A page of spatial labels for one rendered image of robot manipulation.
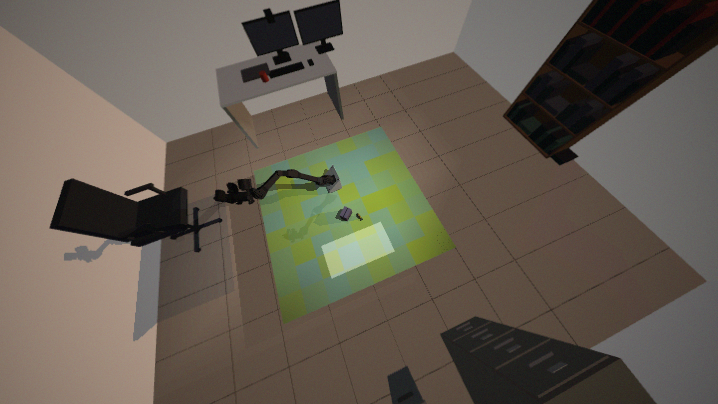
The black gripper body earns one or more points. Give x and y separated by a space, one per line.
231 197

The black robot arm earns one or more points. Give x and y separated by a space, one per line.
260 193

